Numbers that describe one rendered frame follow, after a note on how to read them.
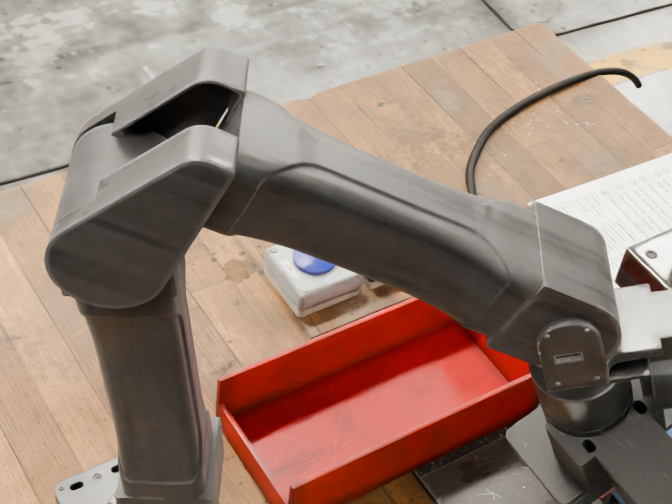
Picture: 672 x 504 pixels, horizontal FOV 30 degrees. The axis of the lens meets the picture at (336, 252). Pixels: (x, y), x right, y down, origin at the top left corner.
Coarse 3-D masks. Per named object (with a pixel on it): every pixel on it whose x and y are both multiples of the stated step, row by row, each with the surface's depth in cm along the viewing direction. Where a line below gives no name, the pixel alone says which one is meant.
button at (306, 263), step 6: (294, 252) 114; (300, 252) 114; (294, 258) 114; (300, 258) 114; (306, 258) 114; (312, 258) 114; (300, 264) 113; (306, 264) 113; (312, 264) 113; (318, 264) 113; (324, 264) 113; (330, 264) 114; (306, 270) 113; (312, 270) 113; (318, 270) 113; (324, 270) 113
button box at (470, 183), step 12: (588, 72) 143; (600, 72) 144; (612, 72) 145; (624, 72) 147; (552, 84) 140; (564, 84) 140; (636, 84) 150; (528, 96) 138; (540, 96) 139; (516, 108) 137; (504, 120) 135; (480, 144) 132; (468, 168) 129; (468, 180) 127; (468, 192) 126; (372, 288) 117
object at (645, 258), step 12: (648, 240) 90; (660, 240) 90; (636, 252) 89; (648, 252) 89; (660, 252) 89; (624, 264) 90; (636, 264) 89; (648, 264) 88; (660, 264) 88; (624, 276) 90; (636, 276) 89; (648, 276) 88; (660, 276) 87; (660, 288) 87
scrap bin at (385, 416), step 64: (384, 320) 108; (448, 320) 114; (256, 384) 103; (320, 384) 108; (384, 384) 108; (448, 384) 109; (512, 384) 103; (256, 448) 103; (320, 448) 103; (384, 448) 97; (448, 448) 104
